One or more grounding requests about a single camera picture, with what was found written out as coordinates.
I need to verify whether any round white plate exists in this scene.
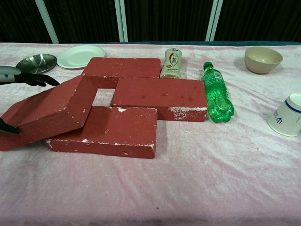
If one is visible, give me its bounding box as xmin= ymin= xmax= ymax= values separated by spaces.
xmin=57 ymin=45 xmax=106 ymax=69

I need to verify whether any green plastic soda bottle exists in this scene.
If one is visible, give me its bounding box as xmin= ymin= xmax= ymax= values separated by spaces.
xmin=201 ymin=61 xmax=235 ymax=124

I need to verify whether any red brick with dark spots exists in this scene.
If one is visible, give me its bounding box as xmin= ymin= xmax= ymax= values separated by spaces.
xmin=110 ymin=77 xmax=209 ymax=122

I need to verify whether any beige milk tea bottle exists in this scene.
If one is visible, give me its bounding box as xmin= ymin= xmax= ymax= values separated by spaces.
xmin=159 ymin=48 xmax=183 ymax=80

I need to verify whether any pink plush table cloth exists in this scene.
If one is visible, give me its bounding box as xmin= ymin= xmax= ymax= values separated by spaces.
xmin=0 ymin=42 xmax=301 ymax=226

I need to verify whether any beige bowl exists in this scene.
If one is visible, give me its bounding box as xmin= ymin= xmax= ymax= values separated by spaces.
xmin=244 ymin=46 xmax=283 ymax=74

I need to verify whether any dark pleated curtain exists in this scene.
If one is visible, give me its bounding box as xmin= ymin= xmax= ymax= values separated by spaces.
xmin=0 ymin=0 xmax=301 ymax=45

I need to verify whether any white frame post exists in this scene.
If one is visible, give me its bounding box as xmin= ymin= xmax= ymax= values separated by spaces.
xmin=114 ymin=0 xmax=129 ymax=43
xmin=34 ymin=0 xmax=59 ymax=44
xmin=205 ymin=0 xmax=223 ymax=42

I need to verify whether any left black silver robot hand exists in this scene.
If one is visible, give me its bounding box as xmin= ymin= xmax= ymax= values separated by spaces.
xmin=0 ymin=65 xmax=61 ymax=135

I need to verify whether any white paper cup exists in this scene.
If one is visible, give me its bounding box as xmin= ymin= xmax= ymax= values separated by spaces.
xmin=267 ymin=93 xmax=301 ymax=137

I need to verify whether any red brick with white chips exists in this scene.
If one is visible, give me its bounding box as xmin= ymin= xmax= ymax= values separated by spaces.
xmin=45 ymin=105 xmax=158 ymax=160

